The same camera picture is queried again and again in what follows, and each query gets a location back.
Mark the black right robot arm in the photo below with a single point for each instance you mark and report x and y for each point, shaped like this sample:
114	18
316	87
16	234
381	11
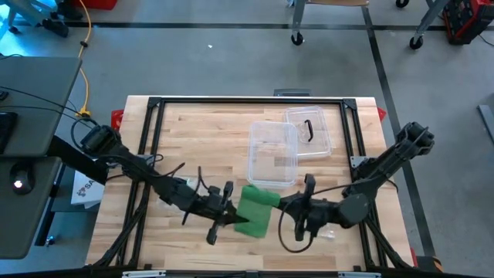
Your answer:
386	166

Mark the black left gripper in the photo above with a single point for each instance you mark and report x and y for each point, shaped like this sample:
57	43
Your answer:
214	204

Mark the white printed paper sheet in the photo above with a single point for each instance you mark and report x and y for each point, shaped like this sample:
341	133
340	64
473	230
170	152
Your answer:
86	193

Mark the grey desk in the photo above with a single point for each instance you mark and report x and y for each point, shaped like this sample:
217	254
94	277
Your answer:
38	85

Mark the black caster wheel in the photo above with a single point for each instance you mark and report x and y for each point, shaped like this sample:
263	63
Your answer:
402	3

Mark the red plastic bin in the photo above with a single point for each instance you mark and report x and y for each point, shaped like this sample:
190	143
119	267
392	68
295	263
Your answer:
96	4

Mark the grey metal plate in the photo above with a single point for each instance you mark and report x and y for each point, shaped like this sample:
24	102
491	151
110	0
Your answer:
291	92

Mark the silver metal bracket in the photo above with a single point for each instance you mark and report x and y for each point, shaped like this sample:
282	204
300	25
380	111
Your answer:
359	275
143	274

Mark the clear plastic storage box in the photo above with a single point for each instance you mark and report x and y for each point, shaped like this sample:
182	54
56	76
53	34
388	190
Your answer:
270	154

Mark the grey table leg with caster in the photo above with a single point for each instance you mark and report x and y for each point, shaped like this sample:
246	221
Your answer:
298	19
429	21

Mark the black aluminium table frame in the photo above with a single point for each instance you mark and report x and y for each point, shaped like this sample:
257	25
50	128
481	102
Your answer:
231	100

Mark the silver frame corner bracket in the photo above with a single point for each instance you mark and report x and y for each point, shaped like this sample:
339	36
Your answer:
358	161

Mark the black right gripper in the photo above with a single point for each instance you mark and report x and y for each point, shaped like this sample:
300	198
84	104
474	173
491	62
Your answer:
320	212

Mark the clear plastic bag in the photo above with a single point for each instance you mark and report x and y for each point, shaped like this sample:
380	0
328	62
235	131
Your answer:
191	181
328	233

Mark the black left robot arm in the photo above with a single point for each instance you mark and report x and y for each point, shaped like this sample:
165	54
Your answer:
154	177

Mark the light green elastic bandage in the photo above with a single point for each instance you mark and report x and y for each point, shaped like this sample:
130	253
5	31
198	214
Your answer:
254	212

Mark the red and black crate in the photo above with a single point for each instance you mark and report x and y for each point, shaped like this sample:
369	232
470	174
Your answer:
463	23

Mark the black keyboard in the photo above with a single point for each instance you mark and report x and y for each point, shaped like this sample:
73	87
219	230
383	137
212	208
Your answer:
7	131

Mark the black computer mouse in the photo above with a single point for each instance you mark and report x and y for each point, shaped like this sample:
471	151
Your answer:
21	179

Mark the office chair base with casters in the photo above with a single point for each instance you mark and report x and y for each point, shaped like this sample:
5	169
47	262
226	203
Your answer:
54	27

